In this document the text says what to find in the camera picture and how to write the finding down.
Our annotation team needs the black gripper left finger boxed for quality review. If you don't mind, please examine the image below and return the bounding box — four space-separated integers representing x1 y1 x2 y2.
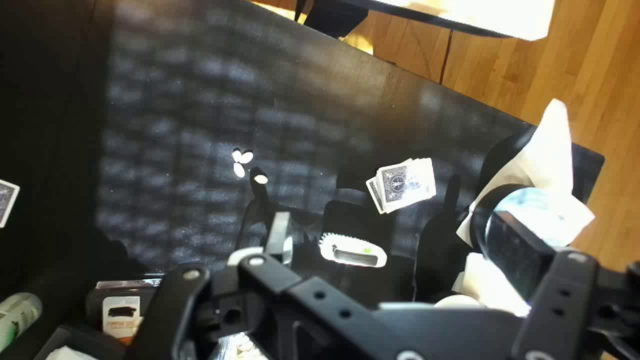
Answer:
142 251 429 360

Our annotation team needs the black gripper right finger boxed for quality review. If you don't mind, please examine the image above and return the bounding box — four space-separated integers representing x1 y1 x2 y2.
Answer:
513 249 640 360

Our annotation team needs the small white plastic clip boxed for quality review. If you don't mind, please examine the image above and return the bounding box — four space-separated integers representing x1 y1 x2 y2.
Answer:
101 295 144 335

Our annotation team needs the grey plate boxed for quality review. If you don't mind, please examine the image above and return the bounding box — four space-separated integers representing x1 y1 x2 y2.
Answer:
468 182 598 306

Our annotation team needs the white paper napkin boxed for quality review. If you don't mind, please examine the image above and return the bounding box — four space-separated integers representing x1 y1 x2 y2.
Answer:
457 97 596 315

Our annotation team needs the small clear bottle green cap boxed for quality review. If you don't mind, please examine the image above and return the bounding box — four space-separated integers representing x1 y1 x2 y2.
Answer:
0 290 47 356

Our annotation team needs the single playing card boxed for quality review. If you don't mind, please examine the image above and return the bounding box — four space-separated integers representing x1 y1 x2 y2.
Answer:
0 177 23 230

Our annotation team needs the white background table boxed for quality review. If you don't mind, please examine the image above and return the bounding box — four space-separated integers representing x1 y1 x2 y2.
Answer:
373 0 559 44

